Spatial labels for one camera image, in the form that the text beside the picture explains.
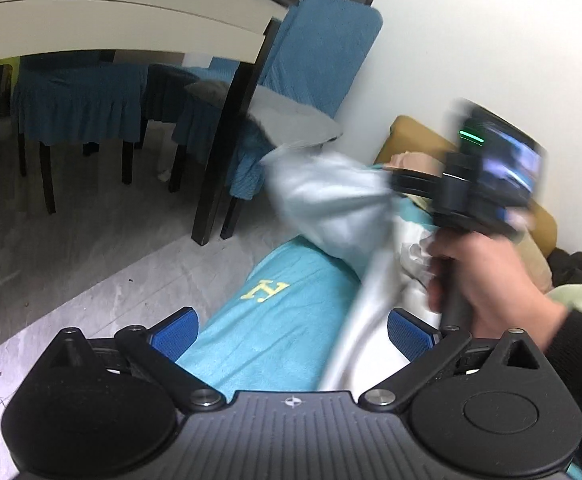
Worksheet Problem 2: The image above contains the person's right hand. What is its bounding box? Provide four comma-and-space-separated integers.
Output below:
428, 230, 568, 351

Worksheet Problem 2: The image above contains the white shirt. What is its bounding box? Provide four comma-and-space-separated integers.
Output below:
262, 148, 440, 398

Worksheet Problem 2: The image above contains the striped grey beige pillow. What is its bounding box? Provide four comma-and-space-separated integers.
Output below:
383, 152, 558, 294

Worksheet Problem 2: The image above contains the white dining table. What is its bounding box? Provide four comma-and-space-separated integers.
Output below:
0, 0, 300, 246

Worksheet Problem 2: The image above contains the blue covered chair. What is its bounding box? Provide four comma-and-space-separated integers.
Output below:
172, 0, 383, 245
11, 51, 148, 214

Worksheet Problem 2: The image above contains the teal patterned bed sheet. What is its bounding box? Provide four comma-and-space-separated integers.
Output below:
176, 194, 432, 401

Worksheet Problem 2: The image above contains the black clothing heap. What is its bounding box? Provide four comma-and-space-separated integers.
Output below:
547, 248, 582, 287

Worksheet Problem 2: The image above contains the mustard yellow headboard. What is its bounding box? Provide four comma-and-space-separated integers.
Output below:
374, 115, 558, 258

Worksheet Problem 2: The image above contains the grey seat cushion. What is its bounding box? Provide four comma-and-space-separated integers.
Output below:
186, 79, 343, 148

